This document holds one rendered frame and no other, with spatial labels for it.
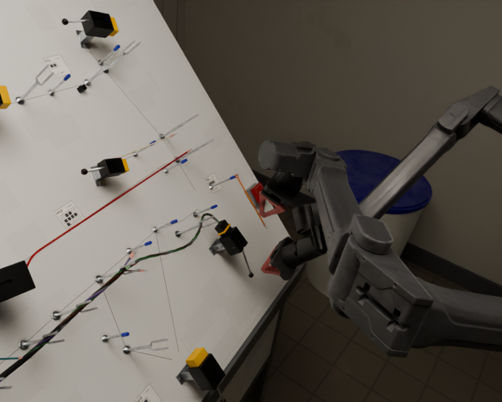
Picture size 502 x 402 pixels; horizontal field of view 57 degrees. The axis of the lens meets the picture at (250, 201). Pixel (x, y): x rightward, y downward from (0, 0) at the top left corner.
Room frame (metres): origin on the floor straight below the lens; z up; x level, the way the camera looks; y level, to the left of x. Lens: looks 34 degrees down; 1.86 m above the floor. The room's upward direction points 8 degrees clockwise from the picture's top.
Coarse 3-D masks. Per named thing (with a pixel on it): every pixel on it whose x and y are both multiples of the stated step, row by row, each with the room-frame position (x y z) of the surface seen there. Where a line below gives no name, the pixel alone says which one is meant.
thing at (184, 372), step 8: (208, 360) 0.63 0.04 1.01; (184, 368) 0.65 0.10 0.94; (192, 368) 0.61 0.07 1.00; (200, 368) 0.60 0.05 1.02; (208, 368) 0.61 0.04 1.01; (216, 368) 0.62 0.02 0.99; (176, 376) 0.63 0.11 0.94; (184, 376) 0.63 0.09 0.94; (192, 376) 0.61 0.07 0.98; (200, 376) 0.60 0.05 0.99; (208, 376) 0.60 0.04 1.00; (216, 376) 0.61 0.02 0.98; (200, 384) 0.60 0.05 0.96; (208, 384) 0.59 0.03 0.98; (216, 384) 0.59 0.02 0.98; (224, 400) 0.60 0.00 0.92
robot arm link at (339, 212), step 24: (312, 168) 0.79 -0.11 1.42; (336, 168) 0.74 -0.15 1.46; (312, 192) 0.72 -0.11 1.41; (336, 192) 0.63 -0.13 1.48; (336, 216) 0.53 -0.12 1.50; (360, 216) 0.48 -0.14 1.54; (336, 240) 0.47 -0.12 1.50; (360, 240) 0.42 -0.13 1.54; (384, 240) 0.42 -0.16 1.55; (336, 264) 0.46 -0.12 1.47; (336, 312) 0.40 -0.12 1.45
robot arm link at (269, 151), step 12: (264, 144) 0.83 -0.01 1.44; (276, 144) 0.81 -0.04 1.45; (288, 144) 0.83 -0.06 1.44; (264, 156) 0.81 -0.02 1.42; (276, 156) 0.79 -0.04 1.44; (288, 156) 0.79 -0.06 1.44; (300, 156) 0.80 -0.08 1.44; (312, 156) 0.82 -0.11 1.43; (324, 156) 0.79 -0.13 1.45; (336, 156) 0.80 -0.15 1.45; (264, 168) 0.80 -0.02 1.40; (276, 168) 0.78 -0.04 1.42; (288, 168) 0.79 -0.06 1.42; (300, 168) 0.80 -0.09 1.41
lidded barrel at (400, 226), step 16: (352, 160) 2.23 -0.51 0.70; (368, 160) 2.26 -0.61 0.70; (384, 160) 2.29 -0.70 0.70; (400, 160) 2.31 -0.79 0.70; (352, 176) 2.06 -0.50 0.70; (368, 176) 2.08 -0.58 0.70; (384, 176) 2.11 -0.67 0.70; (368, 192) 1.93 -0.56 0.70; (416, 192) 1.99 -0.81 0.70; (432, 192) 2.03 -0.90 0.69; (400, 208) 1.84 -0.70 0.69; (416, 208) 1.86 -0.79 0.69; (400, 224) 1.85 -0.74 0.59; (400, 240) 1.89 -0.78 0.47; (320, 256) 1.96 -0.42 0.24; (320, 272) 1.94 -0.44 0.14; (320, 288) 1.93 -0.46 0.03
